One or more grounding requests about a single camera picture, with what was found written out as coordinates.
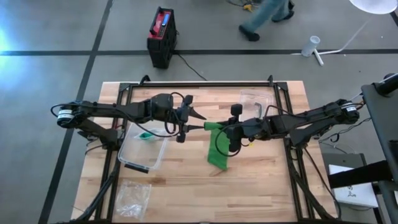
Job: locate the clear plastic container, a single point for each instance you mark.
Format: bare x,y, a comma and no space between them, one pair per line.
140,155

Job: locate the red and black power station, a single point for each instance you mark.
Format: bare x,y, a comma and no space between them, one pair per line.
161,40

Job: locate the white floor lamp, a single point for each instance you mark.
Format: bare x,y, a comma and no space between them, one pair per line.
373,5

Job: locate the white box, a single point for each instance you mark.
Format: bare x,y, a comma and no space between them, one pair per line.
354,196

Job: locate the clear plastic bag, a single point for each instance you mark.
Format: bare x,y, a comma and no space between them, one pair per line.
133,199

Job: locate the person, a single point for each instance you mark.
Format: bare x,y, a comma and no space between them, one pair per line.
264,12

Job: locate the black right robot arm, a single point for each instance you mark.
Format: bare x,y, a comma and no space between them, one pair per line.
311,119

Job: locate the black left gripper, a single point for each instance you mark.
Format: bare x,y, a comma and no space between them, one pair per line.
183,115

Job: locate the grey bent metal piece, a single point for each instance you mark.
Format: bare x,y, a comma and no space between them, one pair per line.
258,105

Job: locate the black desk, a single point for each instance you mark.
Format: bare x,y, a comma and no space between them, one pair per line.
382,118

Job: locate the teal elastic bandage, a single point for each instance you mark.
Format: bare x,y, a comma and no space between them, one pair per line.
145,136

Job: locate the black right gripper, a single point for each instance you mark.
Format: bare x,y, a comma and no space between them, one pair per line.
248,129

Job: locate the green elastic bandage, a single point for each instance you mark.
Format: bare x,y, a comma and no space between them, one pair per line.
217,152

